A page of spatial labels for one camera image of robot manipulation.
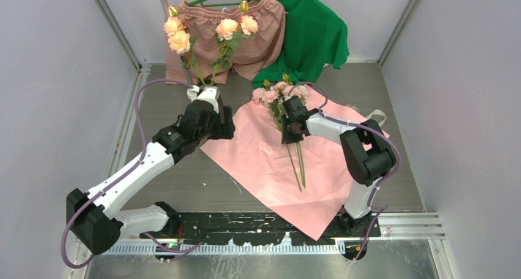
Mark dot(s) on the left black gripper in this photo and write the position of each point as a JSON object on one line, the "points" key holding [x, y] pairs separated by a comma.
{"points": [[223, 130]]}

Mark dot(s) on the green t-shirt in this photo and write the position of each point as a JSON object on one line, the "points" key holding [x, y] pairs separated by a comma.
{"points": [[315, 36]]}

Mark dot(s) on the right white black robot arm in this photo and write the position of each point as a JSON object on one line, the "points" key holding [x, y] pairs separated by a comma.
{"points": [[369, 155]]}

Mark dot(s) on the peach rose stem with bud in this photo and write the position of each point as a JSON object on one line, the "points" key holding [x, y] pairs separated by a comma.
{"points": [[180, 42]]}

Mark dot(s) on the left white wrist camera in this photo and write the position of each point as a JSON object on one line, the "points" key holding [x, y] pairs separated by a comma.
{"points": [[209, 94]]}

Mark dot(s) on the pink paper bouquet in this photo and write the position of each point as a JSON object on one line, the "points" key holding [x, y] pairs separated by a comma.
{"points": [[257, 159]]}

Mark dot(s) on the pink rose stems bunch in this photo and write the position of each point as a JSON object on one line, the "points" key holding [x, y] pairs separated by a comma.
{"points": [[272, 96]]}

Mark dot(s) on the cream printed ribbon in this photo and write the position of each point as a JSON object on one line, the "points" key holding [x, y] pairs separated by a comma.
{"points": [[378, 115]]}

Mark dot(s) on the black conical vase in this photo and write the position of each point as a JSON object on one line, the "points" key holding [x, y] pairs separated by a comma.
{"points": [[211, 95]]}

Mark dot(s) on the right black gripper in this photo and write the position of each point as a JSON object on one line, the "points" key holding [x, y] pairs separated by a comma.
{"points": [[287, 138]]}

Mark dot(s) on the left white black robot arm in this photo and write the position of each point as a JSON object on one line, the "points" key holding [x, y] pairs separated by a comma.
{"points": [[94, 216]]}

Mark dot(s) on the pink shorts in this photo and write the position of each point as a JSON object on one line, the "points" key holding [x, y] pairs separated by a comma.
{"points": [[253, 53]]}

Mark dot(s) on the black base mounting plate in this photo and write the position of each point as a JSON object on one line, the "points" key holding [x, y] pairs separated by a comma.
{"points": [[257, 229]]}

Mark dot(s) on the silver clothes rack pole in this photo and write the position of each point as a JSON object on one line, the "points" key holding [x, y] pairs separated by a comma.
{"points": [[192, 91]]}

